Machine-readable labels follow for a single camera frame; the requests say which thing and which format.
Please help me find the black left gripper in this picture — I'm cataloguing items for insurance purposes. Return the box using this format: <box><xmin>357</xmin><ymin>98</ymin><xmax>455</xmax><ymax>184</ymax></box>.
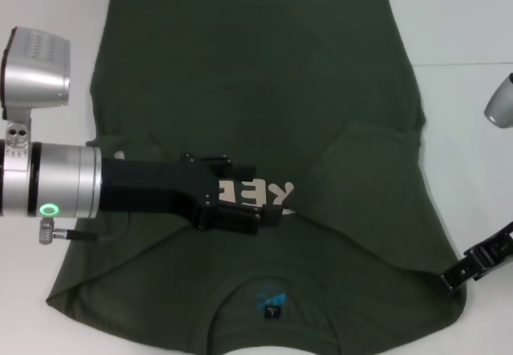
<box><xmin>98</xmin><ymin>152</ymin><xmax>284</xmax><ymax>237</ymax></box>

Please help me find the dark green FREE! t-shirt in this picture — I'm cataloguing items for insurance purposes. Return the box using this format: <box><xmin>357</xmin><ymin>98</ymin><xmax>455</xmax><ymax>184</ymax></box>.
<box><xmin>46</xmin><ymin>0</ymin><xmax>468</xmax><ymax>355</ymax></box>

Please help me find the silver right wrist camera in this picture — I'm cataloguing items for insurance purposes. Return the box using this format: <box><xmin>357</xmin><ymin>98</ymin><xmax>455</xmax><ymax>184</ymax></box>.
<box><xmin>483</xmin><ymin>72</ymin><xmax>513</xmax><ymax>128</ymax></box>

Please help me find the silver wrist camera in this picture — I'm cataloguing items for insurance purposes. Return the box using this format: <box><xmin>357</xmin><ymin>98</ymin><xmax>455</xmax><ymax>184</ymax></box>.
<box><xmin>483</xmin><ymin>72</ymin><xmax>513</xmax><ymax>128</ymax></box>
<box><xmin>0</xmin><ymin>26</ymin><xmax>72</xmax><ymax>122</ymax></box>

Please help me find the left arm silver plug cable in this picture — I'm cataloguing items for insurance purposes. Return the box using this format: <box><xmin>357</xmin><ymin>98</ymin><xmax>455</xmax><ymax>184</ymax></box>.
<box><xmin>38</xmin><ymin>216</ymin><xmax>133</xmax><ymax>246</ymax></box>

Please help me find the silver left camera bracket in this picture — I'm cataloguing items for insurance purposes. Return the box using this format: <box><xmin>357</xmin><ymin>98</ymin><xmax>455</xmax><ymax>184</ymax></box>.
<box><xmin>3</xmin><ymin>119</ymin><xmax>33</xmax><ymax>163</ymax></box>

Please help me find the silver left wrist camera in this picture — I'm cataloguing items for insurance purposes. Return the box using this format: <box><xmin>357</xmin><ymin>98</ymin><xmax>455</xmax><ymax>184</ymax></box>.
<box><xmin>0</xmin><ymin>26</ymin><xmax>72</xmax><ymax>122</ymax></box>

